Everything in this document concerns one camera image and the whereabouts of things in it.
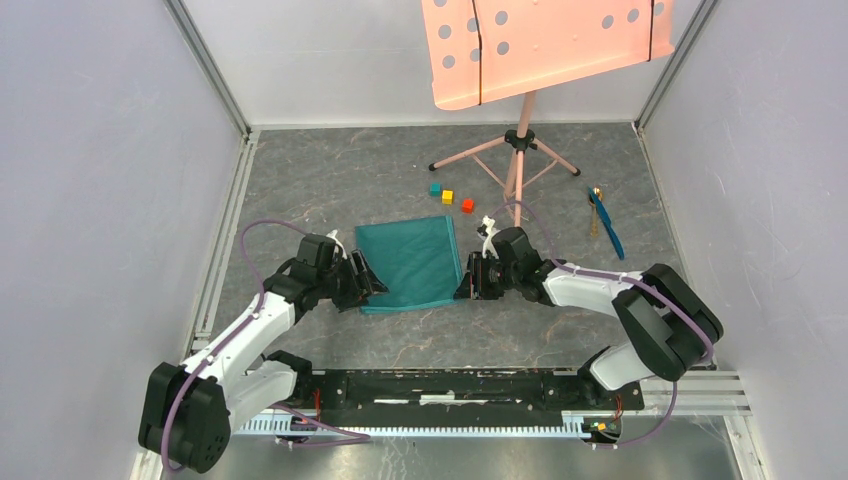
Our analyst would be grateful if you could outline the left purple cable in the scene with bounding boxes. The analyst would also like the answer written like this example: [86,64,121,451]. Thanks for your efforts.
[160,219,372,475]

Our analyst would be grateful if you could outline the purple cable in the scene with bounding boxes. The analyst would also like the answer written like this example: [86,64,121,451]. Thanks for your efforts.
[160,219,372,475]
[486,200,717,450]

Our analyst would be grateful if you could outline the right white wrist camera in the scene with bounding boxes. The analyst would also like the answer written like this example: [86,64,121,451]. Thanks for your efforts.
[476,215,499,259]

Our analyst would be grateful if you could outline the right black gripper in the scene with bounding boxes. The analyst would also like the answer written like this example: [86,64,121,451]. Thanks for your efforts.
[452,251,519,300]

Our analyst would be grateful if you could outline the yellow cube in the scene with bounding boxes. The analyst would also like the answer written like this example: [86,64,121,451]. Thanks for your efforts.
[441,190,455,205]

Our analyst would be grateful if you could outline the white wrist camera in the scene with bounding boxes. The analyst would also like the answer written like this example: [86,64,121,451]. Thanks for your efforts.
[476,215,499,259]
[327,229,348,260]

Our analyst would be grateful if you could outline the teal cloth napkin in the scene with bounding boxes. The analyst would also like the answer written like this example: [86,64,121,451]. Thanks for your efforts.
[355,215,463,314]

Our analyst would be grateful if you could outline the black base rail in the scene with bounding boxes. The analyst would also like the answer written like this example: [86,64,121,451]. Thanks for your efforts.
[239,368,645,441]

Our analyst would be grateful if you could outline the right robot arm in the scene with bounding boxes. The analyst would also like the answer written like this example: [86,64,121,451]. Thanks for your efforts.
[454,227,724,408]

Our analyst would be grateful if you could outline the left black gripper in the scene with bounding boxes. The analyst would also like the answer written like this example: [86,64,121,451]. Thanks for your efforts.
[316,249,389,313]

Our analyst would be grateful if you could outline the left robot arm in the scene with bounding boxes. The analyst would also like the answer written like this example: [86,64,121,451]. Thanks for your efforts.
[138,234,389,473]

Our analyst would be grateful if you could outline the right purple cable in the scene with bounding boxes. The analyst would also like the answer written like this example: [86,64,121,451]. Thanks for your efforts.
[486,200,717,450]

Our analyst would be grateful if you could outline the gold spoon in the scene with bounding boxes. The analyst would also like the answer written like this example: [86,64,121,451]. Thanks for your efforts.
[588,186,603,237]

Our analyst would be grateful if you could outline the pink music stand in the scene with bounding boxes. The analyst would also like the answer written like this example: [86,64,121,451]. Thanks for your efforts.
[421,0,675,200]

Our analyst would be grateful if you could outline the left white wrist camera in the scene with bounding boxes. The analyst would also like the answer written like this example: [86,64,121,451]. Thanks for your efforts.
[327,229,348,260]

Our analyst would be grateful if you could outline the blue handled utensil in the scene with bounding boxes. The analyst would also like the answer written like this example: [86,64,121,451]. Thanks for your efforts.
[597,200,625,260]

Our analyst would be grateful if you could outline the red cube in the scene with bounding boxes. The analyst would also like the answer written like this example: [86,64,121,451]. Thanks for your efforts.
[461,198,475,214]

